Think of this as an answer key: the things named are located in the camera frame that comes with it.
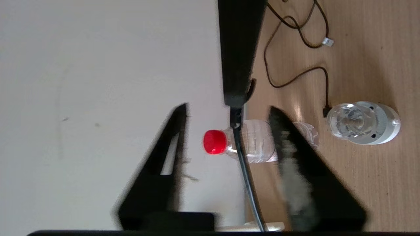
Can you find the small grey clear-topped device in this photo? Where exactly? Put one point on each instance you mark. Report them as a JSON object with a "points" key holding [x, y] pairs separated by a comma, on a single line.
{"points": [[367, 124]]}

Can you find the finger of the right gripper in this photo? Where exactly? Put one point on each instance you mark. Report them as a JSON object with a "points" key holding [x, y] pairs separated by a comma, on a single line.
{"points": [[249, 32], [229, 32]]}

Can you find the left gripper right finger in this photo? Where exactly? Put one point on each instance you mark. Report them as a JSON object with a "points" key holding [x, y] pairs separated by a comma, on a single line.
{"points": [[321, 196]]}

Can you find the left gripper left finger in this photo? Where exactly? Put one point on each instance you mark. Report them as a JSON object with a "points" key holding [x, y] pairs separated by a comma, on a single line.
{"points": [[154, 190]]}

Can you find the red-capped water bottle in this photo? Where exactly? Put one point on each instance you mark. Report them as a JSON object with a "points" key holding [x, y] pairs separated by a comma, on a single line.
{"points": [[215, 141]]}

